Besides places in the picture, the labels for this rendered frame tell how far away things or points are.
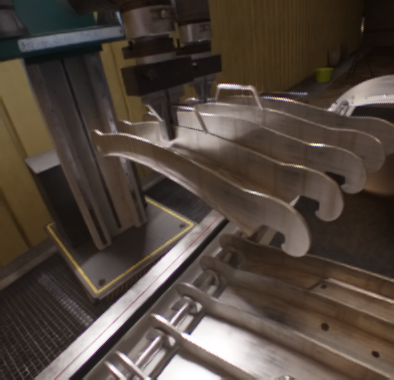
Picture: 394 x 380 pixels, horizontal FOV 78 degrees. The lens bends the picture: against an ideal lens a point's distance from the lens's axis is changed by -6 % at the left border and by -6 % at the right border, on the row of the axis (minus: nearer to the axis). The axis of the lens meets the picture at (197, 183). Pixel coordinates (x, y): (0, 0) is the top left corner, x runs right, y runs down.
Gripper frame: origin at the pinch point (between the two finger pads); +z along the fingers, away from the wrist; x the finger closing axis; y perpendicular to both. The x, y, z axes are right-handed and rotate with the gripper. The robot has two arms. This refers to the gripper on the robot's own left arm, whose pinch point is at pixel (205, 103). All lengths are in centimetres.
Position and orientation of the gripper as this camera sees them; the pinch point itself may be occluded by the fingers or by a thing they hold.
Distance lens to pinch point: 81.8
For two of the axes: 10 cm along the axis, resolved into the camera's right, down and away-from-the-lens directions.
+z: 1.4, 8.6, 4.8
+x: 7.4, -4.2, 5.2
